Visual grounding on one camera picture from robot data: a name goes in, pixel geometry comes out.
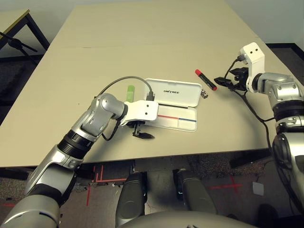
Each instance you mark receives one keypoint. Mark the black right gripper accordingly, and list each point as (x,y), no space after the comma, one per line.
(241,76)

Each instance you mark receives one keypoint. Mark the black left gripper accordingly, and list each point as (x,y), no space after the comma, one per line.
(137,123)

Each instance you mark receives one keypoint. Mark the red and black marker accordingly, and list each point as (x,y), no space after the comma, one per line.
(206,80)

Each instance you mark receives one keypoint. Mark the small silver metal clip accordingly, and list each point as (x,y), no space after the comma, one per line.
(204,93)

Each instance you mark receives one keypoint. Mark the green highlighter pen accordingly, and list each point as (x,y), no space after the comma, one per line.
(130,93)

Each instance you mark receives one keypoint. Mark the white plastic pencil case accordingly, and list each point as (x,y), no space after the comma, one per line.
(180,92)

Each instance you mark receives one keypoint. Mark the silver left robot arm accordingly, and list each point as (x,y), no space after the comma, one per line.
(104,111)

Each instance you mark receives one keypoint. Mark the red floor tape lines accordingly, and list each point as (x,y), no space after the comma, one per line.
(102,174)

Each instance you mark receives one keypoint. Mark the grey robot left leg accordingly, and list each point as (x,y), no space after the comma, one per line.
(130,202)

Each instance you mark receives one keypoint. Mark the grey robot leg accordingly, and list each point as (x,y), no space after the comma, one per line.
(130,202)
(194,194)

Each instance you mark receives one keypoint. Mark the grey robot right leg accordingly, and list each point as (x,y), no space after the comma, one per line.
(194,194)

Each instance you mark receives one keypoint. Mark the black table foot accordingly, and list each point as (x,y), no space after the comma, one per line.
(242,161)

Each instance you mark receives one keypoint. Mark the grey robot torso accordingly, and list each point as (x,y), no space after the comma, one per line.
(180,221)

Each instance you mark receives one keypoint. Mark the grey square floor pad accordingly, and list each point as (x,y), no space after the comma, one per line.
(258,188)

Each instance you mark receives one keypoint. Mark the black shoe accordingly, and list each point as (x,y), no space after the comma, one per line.
(232,216)

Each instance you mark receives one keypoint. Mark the black framed side table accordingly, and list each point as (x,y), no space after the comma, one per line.
(38,31)

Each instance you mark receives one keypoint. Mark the black tripod stand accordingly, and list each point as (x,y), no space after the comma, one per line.
(16,44)

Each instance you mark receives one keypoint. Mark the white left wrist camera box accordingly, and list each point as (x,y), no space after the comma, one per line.
(142,110)

